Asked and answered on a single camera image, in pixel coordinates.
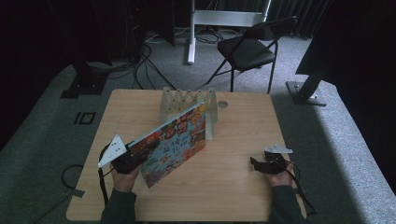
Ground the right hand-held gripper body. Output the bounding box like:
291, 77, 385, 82
262, 143, 294, 175

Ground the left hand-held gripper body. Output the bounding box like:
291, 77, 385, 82
97, 133, 143, 175

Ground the colourful picture book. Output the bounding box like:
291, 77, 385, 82
125, 100, 208, 189

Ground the clear acrylic book rack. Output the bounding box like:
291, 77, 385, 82
159, 86, 219, 141

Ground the person's right hand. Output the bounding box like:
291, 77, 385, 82
263, 161, 295, 188

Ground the person's left hand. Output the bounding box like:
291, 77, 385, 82
109, 163, 143, 194

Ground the grey tape piece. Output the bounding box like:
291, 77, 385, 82
66, 188, 86, 199

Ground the black stand with base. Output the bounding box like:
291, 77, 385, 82
59, 55, 110, 100
285, 60, 328, 106

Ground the black folding chair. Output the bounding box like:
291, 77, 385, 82
205, 16, 298, 94

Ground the white metal stand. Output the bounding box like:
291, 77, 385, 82
186, 0, 272, 65

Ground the left hand-held gripper cable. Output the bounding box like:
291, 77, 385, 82
97, 143, 114, 206

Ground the hand-held gripper cable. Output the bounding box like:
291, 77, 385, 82
97, 143, 114, 206
284, 160, 319, 217

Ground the right hand-held gripper cable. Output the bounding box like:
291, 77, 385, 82
284, 160, 319, 217

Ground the black floor cable loop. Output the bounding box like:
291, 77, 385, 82
33, 163, 84, 224

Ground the black floor cable bundle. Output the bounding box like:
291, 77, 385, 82
132, 41, 177, 91

